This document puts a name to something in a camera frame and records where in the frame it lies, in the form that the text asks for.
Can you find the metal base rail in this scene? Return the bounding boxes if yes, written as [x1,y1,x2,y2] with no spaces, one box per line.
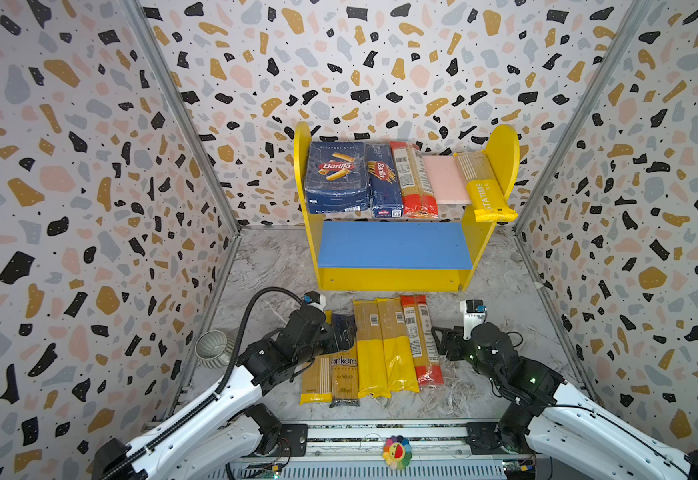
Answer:
[162,418,638,480]

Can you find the red spaghetti bag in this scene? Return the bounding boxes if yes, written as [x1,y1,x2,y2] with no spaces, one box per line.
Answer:
[390,141,439,219]
[400,295,444,387]

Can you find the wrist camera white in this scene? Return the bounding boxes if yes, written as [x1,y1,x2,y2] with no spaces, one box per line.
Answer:
[459,299,487,339]
[303,291,327,311]

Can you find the striped ceramic cup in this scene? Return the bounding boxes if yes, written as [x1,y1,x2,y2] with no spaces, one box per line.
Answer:
[195,330,235,370]

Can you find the blue Barilla rigatoni box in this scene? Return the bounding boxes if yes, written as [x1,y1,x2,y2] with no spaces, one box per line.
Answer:
[305,142,370,214]

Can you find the yellow shelf with coloured boards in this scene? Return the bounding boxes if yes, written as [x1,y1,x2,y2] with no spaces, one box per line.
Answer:
[294,122,521,292]

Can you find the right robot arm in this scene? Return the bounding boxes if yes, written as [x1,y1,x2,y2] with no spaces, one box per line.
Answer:
[432,322,698,479]

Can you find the yellow spaghetti bag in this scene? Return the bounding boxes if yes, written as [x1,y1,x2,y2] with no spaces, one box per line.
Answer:
[353,300,391,399]
[376,298,420,393]

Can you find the yellow Pastatime bag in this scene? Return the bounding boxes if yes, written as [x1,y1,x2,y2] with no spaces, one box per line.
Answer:
[455,151,518,223]
[300,354,333,405]

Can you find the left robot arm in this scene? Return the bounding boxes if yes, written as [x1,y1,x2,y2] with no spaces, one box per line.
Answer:
[92,303,356,479]

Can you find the Ankara spaghetti bag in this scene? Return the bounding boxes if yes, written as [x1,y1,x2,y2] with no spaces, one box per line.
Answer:
[331,343,360,408]

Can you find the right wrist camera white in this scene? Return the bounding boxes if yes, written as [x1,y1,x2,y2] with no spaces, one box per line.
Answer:
[459,299,487,339]

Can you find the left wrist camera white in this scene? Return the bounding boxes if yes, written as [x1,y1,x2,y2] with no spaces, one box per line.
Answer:
[303,291,327,311]

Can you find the blue Barilla spaghetti box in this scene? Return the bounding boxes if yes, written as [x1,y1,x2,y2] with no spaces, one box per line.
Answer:
[365,143,404,219]

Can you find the colourful flower sticker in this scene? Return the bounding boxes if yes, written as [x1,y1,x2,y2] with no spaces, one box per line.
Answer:
[382,435,413,471]

